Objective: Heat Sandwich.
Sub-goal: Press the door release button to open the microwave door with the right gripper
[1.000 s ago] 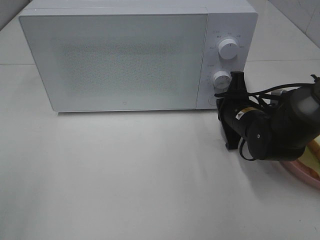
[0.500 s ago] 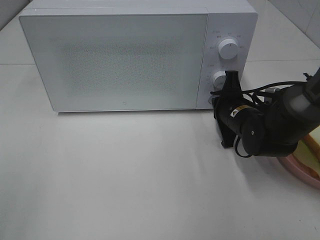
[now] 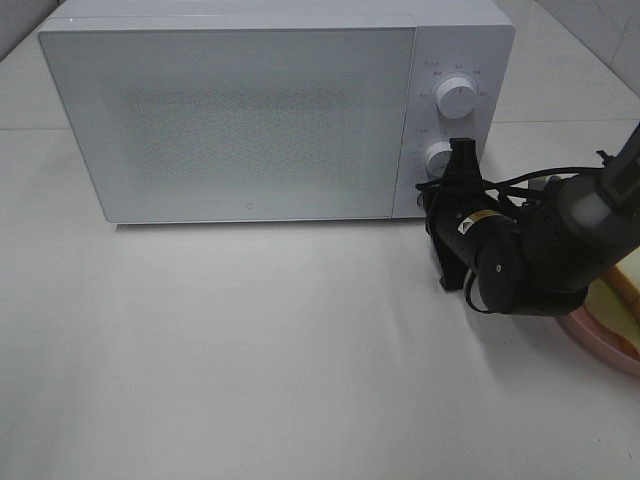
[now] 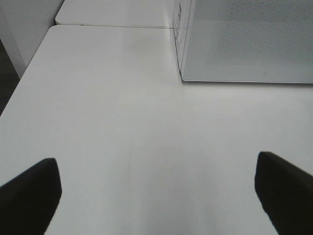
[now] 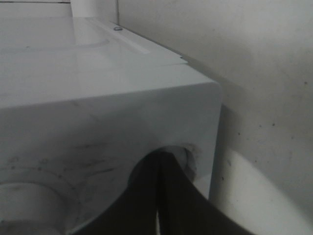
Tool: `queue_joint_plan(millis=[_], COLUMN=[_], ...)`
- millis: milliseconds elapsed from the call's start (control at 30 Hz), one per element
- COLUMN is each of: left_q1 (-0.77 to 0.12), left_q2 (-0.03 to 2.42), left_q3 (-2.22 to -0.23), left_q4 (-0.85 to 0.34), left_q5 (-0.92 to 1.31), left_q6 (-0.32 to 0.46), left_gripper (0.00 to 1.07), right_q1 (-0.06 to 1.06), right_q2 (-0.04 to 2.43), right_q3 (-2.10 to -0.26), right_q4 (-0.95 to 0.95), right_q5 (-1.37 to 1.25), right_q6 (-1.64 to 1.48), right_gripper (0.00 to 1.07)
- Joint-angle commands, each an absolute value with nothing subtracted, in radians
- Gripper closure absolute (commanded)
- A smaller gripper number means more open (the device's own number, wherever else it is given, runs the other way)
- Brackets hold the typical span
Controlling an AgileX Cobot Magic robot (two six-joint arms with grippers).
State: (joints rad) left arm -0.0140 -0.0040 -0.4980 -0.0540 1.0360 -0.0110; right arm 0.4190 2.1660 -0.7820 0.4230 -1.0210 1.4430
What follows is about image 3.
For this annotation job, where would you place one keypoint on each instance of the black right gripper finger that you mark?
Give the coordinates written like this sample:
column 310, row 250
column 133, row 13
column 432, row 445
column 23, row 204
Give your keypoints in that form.
column 462, row 176
column 454, row 270

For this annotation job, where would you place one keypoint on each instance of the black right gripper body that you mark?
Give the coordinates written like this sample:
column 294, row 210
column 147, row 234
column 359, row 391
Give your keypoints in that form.
column 488, row 242

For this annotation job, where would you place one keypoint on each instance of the pink round plate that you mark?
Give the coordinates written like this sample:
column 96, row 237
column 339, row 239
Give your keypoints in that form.
column 596, row 339

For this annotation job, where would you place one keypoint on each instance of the white bread slice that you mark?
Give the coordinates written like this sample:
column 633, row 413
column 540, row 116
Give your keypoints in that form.
column 614, row 301

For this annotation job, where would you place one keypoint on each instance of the white microwave door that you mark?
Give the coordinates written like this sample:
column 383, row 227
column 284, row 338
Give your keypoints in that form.
column 213, row 126

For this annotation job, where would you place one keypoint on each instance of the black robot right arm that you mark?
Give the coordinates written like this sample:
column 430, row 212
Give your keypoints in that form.
column 531, row 245

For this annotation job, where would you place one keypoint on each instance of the white lower timer knob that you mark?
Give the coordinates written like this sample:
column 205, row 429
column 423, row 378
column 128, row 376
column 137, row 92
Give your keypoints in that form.
column 436, row 159

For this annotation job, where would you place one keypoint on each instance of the white upper power knob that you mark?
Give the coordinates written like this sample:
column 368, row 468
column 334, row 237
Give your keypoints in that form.
column 456, row 96

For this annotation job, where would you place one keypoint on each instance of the white microwave oven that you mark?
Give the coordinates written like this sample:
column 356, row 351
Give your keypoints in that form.
column 472, row 38

